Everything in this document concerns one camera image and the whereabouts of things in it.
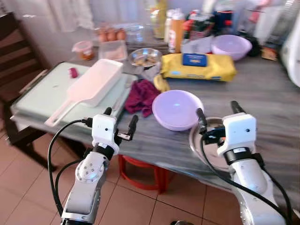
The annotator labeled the round steel plate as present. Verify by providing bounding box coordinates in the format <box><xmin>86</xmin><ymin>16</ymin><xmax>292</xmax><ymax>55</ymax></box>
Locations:
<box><xmin>189</xmin><ymin>117</ymin><xmax>235</xmax><ymax>172</ymax></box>

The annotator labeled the empty purple plastic bowl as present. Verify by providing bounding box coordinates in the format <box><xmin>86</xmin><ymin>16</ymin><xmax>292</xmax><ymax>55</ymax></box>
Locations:
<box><xmin>152</xmin><ymin>90</ymin><xmax>205</xmax><ymax>131</ymax></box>

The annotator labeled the maroon cloth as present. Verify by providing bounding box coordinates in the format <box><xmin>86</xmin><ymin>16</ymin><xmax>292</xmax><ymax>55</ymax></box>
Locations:
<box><xmin>125</xmin><ymin>79</ymin><xmax>160</xmax><ymax>117</ymax></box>

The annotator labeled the red plastic stool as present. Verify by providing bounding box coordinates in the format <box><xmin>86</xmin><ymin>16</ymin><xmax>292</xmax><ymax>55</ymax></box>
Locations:
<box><xmin>117</xmin><ymin>155</ymin><xmax>170</xmax><ymax>193</ymax></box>

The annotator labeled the yellow kitchen wipes pack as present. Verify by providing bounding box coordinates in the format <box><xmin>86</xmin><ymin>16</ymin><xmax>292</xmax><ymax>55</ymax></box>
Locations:
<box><xmin>161</xmin><ymin>53</ymin><xmax>237</xmax><ymax>82</ymax></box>

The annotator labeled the yellow banana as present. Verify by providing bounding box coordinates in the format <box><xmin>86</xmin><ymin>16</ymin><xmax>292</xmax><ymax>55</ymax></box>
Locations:
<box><xmin>154</xmin><ymin>75</ymin><xmax>171</xmax><ymax>92</ymax></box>

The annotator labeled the clear plastic container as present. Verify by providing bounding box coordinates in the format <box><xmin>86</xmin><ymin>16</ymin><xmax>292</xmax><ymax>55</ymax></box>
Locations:
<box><xmin>98</xmin><ymin>41</ymin><xmax>128</xmax><ymax>62</ymax></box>

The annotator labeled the small orange box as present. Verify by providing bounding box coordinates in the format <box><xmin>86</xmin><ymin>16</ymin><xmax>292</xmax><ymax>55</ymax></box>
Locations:
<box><xmin>262</xmin><ymin>45</ymin><xmax>278</xmax><ymax>62</ymax></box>

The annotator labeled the glass bowl with food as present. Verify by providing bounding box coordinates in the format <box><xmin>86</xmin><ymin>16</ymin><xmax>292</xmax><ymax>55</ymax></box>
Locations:
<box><xmin>129</xmin><ymin>48</ymin><xmax>163</xmax><ymax>68</ymax></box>

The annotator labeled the small lidded plastic cup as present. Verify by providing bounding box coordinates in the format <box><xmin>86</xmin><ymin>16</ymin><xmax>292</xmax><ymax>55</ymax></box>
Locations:
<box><xmin>73</xmin><ymin>41</ymin><xmax>95</xmax><ymax>61</ymax></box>

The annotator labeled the pale green tray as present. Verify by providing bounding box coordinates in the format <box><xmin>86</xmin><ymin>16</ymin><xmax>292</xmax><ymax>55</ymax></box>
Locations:
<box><xmin>10</xmin><ymin>62</ymin><xmax>137</xmax><ymax>130</ymax></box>

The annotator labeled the clear plastic bag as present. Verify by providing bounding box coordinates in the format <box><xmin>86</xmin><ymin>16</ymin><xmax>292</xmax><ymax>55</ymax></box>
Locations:
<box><xmin>182</xmin><ymin>37</ymin><xmax>214</xmax><ymax>55</ymax></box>

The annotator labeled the brown egg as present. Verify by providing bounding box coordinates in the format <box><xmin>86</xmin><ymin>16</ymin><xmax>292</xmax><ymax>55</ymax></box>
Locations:
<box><xmin>98</xmin><ymin>29</ymin><xmax>108</xmax><ymax>43</ymax></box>
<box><xmin>116</xmin><ymin>28</ymin><xmax>127</xmax><ymax>41</ymax></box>
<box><xmin>107</xmin><ymin>28</ymin><xmax>117</xmax><ymax>42</ymax></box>

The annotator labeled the white kitchen appliance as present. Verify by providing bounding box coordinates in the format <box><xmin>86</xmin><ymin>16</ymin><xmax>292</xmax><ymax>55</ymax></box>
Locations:
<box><xmin>281</xmin><ymin>19</ymin><xmax>300</xmax><ymax>88</ymax></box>

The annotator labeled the dark blue jar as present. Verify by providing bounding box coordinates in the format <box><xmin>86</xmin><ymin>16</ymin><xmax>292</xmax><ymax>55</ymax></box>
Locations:
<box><xmin>216</xmin><ymin>9</ymin><xmax>234</xmax><ymax>36</ymax></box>

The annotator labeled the red and green food package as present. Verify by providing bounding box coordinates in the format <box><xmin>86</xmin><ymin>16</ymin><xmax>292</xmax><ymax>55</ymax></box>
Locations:
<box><xmin>185</xmin><ymin>11</ymin><xmax>217</xmax><ymax>41</ymax></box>

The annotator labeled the orange bottle with white cap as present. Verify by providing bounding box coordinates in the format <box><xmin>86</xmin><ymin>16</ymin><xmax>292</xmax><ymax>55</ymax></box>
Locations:
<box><xmin>168</xmin><ymin>9</ymin><xmax>186</xmax><ymax>53</ymax></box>

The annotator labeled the yellow oil bottle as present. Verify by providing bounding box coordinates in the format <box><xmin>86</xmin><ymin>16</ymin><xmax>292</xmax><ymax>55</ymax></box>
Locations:
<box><xmin>150</xmin><ymin>0</ymin><xmax>167</xmax><ymax>38</ymax></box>

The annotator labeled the white curtain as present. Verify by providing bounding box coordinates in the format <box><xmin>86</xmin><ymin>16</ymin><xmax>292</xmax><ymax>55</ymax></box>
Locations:
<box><xmin>14</xmin><ymin>0</ymin><xmax>95</xmax><ymax>31</ymax></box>

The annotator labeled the dark wooden chair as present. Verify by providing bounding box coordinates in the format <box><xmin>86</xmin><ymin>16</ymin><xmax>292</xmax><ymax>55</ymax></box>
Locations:
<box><xmin>0</xmin><ymin>12</ymin><xmax>50</xmax><ymax>170</ymax></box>

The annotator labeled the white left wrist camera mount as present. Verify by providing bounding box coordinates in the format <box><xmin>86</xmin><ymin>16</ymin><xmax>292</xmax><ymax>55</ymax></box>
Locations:
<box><xmin>91</xmin><ymin>114</ymin><xmax>118</xmax><ymax>149</ymax></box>

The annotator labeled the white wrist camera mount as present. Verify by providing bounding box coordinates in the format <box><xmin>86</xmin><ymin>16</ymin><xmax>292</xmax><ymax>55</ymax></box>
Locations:
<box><xmin>217</xmin><ymin>113</ymin><xmax>258</xmax><ymax>156</ymax></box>
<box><xmin>91</xmin><ymin>114</ymin><xmax>118</xmax><ymax>149</ymax></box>

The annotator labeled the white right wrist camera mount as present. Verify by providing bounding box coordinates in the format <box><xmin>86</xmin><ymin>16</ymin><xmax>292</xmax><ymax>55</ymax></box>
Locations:
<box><xmin>217</xmin><ymin>113</ymin><xmax>258</xmax><ymax>156</ymax></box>

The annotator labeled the white plastic scoop with handle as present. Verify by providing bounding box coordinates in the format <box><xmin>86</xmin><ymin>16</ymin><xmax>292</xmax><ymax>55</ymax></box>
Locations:
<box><xmin>45</xmin><ymin>59</ymin><xmax>124</xmax><ymax>128</ymax></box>

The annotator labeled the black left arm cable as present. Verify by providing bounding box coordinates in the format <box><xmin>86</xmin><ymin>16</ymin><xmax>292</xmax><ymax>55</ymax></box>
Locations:
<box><xmin>47</xmin><ymin>118</ymin><xmax>93</xmax><ymax>216</ymax></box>

